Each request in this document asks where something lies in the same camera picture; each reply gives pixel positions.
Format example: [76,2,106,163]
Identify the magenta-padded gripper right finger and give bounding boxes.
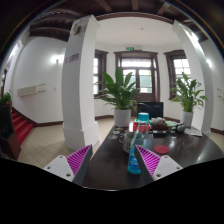
[134,144,184,185]

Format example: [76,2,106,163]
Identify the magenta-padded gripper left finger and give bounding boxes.
[43,144,94,186]

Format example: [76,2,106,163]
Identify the clear blue-capped water bottle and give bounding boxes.
[127,112,151,175]

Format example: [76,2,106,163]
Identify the flat round red coaster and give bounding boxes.
[153,144,170,155]

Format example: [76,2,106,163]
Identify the black round headphones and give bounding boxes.
[174,123,188,134]

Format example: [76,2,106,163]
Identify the green cloth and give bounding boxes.
[165,120,179,128]

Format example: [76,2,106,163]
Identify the white printed booklet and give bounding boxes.
[183,127,203,138]

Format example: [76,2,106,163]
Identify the broad-leafed plant in white pot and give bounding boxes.
[94,67,141,128]
[170,72,208,129]

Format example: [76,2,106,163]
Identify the red carpeted staircase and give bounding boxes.
[11,111,34,146]

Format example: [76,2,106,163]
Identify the black chair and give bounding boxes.
[136,101,165,119]

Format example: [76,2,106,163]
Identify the small green plant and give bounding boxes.
[0,92,13,108]

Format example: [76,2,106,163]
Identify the dark wooden framed window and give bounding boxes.
[163,49,192,100]
[93,49,109,98]

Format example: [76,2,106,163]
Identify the purple pillar sign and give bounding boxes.
[64,53,80,64]

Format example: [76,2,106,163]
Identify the white wall radiator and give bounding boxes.
[17,84,40,98]

